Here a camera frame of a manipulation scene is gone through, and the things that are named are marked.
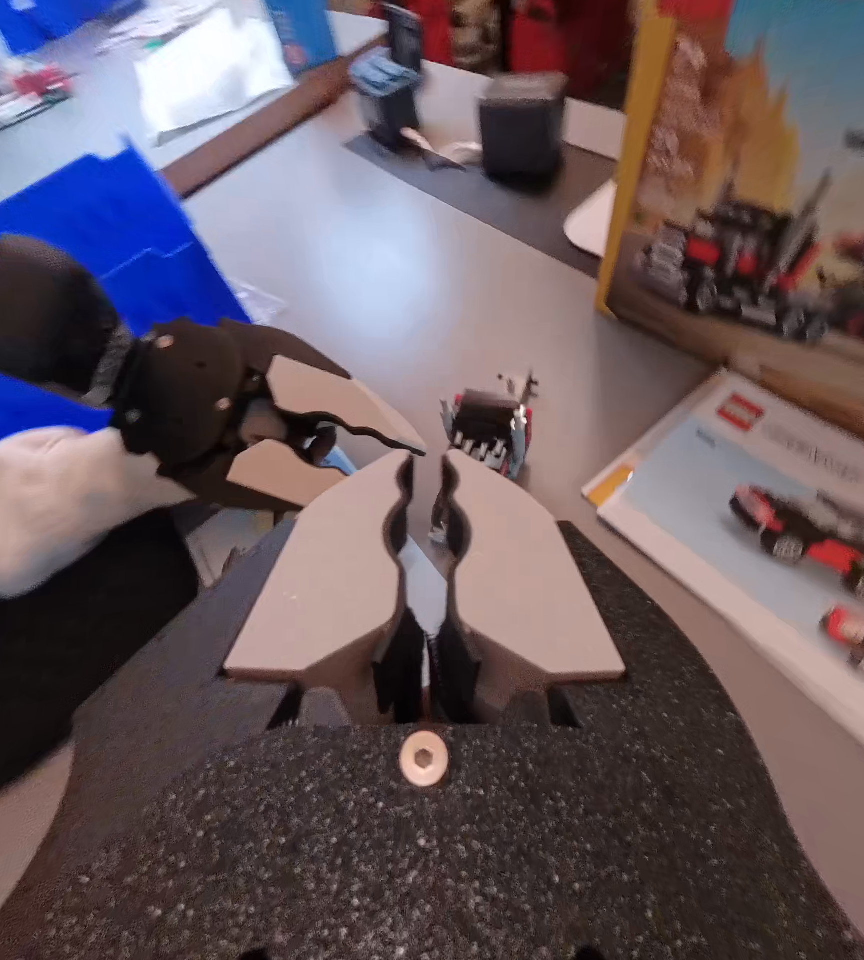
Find flat clear plastic bag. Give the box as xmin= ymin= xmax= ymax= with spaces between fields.
xmin=233 ymin=277 xmax=287 ymax=324

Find person's left hand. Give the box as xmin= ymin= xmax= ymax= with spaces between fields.
xmin=303 ymin=422 xmax=343 ymax=466

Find black wrist rest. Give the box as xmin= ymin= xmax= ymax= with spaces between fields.
xmin=0 ymin=510 xmax=201 ymax=800

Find black cube device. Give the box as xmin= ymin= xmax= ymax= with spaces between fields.
xmin=479 ymin=72 xmax=568 ymax=181

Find closed instruction booklets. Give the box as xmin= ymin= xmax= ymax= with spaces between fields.
xmin=582 ymin=367 xmax=864 ymax=789

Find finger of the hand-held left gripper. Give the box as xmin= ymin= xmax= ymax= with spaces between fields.
xmin=224 ymin=437 xmax=351 ymax=513
xmin=265 ymin=356 xmax=429 ymax=457

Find clear plastic bags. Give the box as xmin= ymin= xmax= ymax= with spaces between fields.
xmin=94 ymin=0 xmax=294 ymax=147

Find white cable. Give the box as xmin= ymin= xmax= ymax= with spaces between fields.
xmin=402 ymin=127 xmax=482 ymax=170

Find white round pad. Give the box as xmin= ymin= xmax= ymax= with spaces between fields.
xmin=563 ymin=180 xmax=621 ymax=260

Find blue plastic bin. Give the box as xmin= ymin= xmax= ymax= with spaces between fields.
xmin=0 ymin=138 xmax=253 ymax=460
xmin=0 ymin=0 xmax=141 ymax=54

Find small blue lego box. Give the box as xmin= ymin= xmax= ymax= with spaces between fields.
xmin=263 ymin=0 xmax=339 ymax=80

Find person's left forearm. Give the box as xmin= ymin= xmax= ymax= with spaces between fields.
xmin=0 ymin=427 xmax=204 ymax=639

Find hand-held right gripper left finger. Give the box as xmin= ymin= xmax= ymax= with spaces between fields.
xmin=223 ymin=448 xmax=429 ymax=725

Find battery charger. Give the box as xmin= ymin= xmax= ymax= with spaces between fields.
xmin=349 ymin=48 xmax=426 ymax=147

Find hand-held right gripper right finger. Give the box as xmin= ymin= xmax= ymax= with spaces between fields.
xmin=432 ymin=448 xmax=627 ymax=725

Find black red lego truck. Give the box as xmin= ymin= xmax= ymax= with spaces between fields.
xmin=428 ymin=367 xmax=542 ymax=545

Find red fabric item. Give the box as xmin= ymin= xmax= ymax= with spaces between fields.
xmin=409 ymin=0 xmax=636 ymax=102

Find large lego set box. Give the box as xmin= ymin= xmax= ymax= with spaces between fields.
xmin=595 ymin=0 xmax=864 ymax=459

